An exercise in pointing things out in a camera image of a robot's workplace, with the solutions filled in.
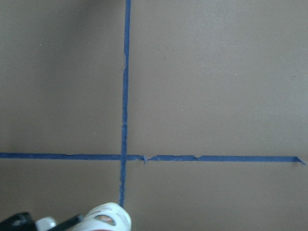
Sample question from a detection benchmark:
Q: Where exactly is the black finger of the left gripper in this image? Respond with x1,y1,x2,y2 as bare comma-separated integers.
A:
0,212,83,231

